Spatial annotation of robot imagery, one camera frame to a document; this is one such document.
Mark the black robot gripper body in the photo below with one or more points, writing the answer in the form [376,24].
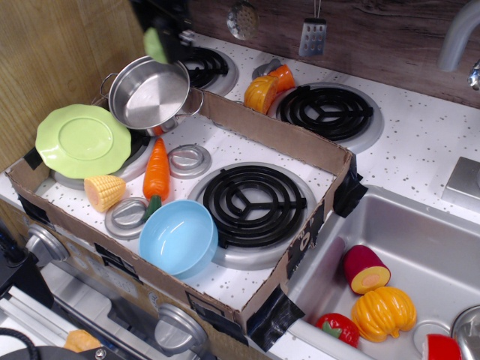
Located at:
[172,20]

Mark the green toy broccoli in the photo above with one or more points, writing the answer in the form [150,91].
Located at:
[153,46]

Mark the silver metal pot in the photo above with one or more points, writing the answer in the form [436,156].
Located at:
[151,98]

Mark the back left black burner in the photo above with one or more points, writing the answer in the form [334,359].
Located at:
[204,66]

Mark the black burner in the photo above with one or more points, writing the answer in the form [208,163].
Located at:
[254,205]
[204,66]
[333,113]

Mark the silver slotted spoon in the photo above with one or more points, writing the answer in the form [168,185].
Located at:
[243,21]

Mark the silver knob behind pumpkin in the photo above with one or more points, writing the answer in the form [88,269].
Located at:
[266,68]

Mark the yellow pumpkin half on stove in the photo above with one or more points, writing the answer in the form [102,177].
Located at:
[261,93]

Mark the orange toy cup piece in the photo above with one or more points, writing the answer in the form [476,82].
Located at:
[285,78]

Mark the silver slotted spatula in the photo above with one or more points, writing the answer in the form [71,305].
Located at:
[313,34]

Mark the silver stove knob upper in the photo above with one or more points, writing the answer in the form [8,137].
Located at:
[189,161]

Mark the silver stove knob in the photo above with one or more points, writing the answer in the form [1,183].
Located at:
[124,221]
[189,161]

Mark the orange toy carrot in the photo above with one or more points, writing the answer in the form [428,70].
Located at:
[156,182]

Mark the light green plastic plate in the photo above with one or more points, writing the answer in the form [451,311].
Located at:
[80,141]

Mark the back right black burner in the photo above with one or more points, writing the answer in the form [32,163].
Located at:
[333,113]

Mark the yellow toy corn half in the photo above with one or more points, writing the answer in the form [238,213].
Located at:
[104,191]

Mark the front right black burner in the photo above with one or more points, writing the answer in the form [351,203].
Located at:
[254,205]

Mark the silver stove knob lower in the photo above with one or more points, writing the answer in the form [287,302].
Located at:
[124,221]

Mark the light blue plastic bowl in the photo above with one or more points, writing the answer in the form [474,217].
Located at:
[180,238]

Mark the silver oven dial left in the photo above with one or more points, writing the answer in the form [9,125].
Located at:
[45,247]

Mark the silver oven dial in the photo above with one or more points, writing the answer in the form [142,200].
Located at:
[177,332]
[45,247]

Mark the silver faucet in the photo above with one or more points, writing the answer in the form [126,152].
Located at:
[464,23]

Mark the cardboard fence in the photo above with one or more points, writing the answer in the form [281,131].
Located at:
[268,313]

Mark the silver oven dial right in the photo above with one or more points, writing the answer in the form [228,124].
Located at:
[177,332]

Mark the red sweet potato half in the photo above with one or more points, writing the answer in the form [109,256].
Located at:
[364,270]

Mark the orange toy on floor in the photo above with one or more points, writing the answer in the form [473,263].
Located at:
[80,340]

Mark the red toy strawberry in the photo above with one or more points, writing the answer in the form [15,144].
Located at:
[340,327]

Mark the silver sink basin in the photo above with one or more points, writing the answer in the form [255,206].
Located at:
[432,256]

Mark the yellow pumpkin half in sink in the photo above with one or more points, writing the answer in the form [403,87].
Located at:
[383,313]

